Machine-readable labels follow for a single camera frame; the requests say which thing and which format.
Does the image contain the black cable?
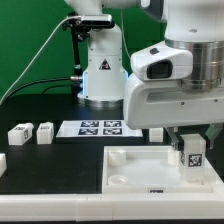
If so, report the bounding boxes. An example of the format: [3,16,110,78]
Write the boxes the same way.
[0,76,83,101]

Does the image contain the white camera cable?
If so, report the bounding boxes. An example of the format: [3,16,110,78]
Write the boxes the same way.
[0,14,82,103]

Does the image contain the white L-shaped obstacle fence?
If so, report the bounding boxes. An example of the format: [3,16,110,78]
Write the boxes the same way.
[0,153,224,223]

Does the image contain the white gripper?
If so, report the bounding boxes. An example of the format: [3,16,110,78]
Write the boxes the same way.
[123,74,224,151]

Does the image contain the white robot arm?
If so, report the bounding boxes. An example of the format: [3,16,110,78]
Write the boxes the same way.
[64,0,224,129]

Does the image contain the white square table top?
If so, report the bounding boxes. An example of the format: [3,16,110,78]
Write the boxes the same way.
[102,146,224,194]

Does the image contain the white marker base plate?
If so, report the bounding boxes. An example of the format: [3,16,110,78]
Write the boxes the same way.
[56,120,143,138]

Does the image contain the black camera on stand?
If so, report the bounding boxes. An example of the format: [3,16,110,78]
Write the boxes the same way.
[62,13,115,103]

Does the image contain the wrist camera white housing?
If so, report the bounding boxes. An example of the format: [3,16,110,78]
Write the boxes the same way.
[131,42,193,81]

